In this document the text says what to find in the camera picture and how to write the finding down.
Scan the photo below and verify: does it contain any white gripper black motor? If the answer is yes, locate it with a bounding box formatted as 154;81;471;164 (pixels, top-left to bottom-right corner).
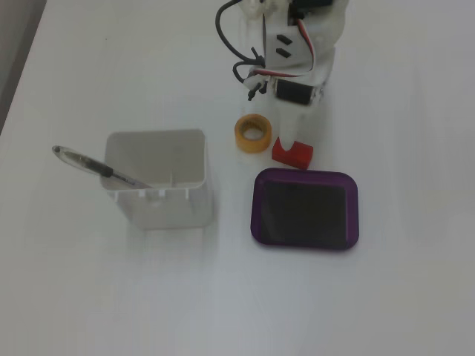
246;23;337;153

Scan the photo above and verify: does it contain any red cube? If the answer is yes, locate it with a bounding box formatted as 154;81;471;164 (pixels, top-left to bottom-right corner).
270;136;315;170

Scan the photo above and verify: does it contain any white plastic box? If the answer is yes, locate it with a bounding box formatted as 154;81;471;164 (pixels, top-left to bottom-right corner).
100;128;214;230

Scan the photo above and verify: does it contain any yellow tape roll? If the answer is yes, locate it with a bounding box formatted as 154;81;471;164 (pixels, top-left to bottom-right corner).
234;113;273;154

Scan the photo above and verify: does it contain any purple tray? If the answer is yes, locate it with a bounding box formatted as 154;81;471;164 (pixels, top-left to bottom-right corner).
249;167;361;252

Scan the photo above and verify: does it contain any black clear pen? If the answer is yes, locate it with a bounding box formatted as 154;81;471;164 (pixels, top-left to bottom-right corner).
51;145;154;190

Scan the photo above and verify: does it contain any red white black servo wire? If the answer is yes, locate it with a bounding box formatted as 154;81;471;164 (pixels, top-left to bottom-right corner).
245;14;317;79

